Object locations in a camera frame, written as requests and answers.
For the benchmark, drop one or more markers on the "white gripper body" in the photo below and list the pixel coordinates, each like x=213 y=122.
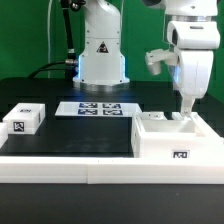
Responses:
x=194 y=43

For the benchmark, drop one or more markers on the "white cabinet top block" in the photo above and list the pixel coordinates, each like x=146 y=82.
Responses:
x=25 y=118

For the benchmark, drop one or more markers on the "white cabinet body box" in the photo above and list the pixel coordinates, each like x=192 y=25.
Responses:
x=189 y=138

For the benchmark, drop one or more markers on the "white front fence rail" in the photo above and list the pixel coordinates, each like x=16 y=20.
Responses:
x=108 y=171

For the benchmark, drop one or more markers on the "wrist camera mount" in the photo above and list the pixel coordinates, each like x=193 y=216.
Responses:
x=154 y=58

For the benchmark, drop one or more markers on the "white fence rail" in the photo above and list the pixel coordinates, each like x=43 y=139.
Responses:
x=3 y=134
x=108 y=171

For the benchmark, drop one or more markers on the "white left fence rail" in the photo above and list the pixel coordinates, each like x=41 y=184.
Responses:
x=3 y=134

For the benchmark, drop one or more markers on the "white cabinet door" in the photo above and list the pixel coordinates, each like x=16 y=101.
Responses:
x=176 y=116
x=153 y=115

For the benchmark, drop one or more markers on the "white marker base sheet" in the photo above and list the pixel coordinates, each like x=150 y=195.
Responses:
x=97 y=109

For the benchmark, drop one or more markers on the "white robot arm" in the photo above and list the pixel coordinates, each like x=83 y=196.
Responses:
x=101 y=64

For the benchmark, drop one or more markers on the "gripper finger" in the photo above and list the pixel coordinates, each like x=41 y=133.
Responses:
x=186 y=106

